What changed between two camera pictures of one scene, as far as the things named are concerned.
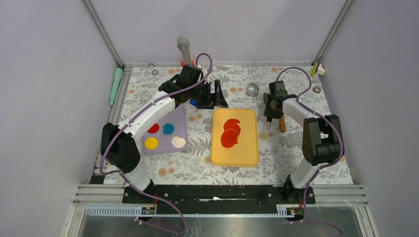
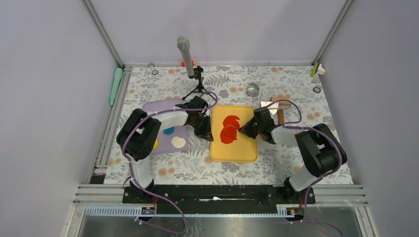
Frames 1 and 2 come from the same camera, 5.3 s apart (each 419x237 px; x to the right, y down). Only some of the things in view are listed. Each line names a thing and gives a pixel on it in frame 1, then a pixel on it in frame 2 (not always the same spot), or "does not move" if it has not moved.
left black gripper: (208, 103) -> (206, 132)
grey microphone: (183, 44) does not move
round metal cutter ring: (252, 90) does not move
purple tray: (169, 136) does not move
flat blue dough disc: (168, 128) does not move
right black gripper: (267, 113) -> (246, 129)
